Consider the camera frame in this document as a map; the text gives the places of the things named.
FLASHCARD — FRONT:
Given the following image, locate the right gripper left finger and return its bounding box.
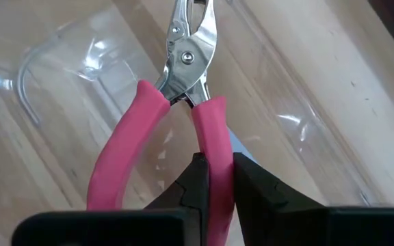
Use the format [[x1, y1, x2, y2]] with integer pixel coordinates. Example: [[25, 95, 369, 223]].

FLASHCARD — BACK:
[[11, 152, 210, 246]]

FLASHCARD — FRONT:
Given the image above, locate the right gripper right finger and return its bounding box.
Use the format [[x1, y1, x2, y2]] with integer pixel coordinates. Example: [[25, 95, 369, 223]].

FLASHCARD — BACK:
[[233, 152, 394, 246]]

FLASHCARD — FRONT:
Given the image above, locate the pink handled hole punch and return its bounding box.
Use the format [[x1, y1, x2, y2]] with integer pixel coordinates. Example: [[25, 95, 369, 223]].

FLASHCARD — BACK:
[[86, 0, 235, 246]]

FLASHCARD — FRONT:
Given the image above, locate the clear plastic bin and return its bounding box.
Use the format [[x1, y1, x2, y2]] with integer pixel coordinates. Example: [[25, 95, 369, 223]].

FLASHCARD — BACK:
[[0, 0, 386, 209]]

